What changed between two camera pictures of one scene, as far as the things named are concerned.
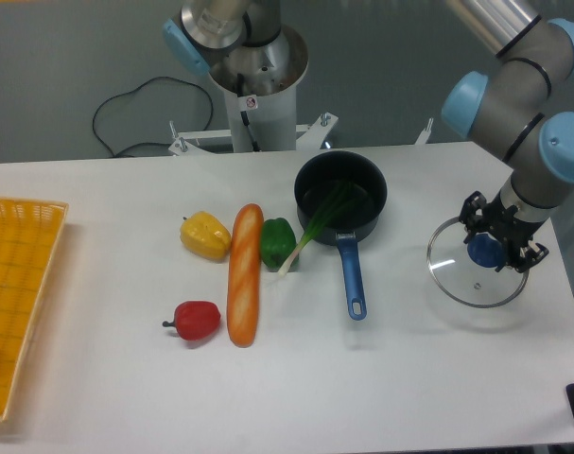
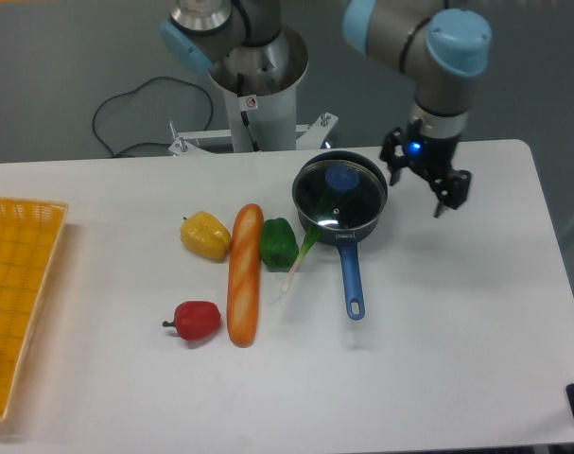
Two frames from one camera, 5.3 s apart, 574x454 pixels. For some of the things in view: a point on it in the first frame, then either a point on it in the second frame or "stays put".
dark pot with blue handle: (316, 183) stays put
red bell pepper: (194, 320) stays put
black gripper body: (500, 221) to (433, 156)
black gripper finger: (468, 211) to (388, 154)
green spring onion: (342, 196) to (314, 226)
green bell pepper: (278, 241) stays put
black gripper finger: (526, 264) to (452, 189)
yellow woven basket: (21, 243) stays put
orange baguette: (244, 275) stays put
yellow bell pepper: (205, 234) stays put
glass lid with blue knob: (465, 271) to (341, 193)
